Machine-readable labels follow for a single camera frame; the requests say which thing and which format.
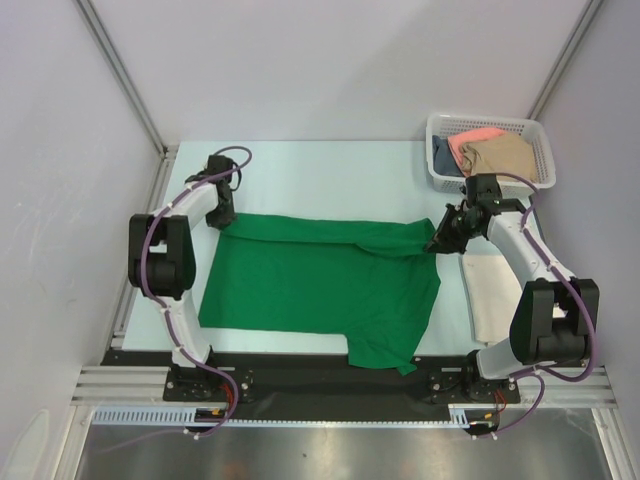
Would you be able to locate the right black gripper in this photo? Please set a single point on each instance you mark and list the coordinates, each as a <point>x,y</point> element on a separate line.
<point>451,230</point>

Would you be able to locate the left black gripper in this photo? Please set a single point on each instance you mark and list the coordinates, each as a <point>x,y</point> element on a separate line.
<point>223,221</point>

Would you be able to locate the green t shirt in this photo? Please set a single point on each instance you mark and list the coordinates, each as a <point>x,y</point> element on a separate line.
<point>371,282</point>

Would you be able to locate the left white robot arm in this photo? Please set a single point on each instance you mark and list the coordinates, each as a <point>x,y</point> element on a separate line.
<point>162,262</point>

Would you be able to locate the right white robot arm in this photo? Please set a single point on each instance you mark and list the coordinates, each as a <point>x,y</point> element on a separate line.
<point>553,328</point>

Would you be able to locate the blue t shirt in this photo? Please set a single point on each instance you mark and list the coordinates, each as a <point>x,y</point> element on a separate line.
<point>444,162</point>

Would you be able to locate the folded white t shirt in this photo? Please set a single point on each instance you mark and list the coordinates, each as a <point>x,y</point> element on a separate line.
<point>493,293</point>

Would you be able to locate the pink t shirt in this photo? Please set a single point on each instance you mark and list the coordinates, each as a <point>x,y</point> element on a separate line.
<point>475,135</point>

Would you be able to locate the beige t shirt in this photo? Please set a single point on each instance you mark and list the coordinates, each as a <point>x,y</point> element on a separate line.
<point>507,153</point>

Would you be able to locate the white plastic basket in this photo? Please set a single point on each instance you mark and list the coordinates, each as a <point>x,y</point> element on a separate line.
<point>445,125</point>

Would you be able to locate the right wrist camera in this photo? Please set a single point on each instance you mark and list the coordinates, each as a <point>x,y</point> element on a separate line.
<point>482,187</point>

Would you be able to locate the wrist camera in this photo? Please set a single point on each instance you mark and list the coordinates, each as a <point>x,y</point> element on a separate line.
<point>218,164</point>
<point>482,187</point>

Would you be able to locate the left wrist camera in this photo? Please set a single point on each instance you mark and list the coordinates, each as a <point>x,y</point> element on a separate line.
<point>218,164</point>

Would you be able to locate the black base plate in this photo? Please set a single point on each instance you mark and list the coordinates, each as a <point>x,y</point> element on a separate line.
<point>321,388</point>

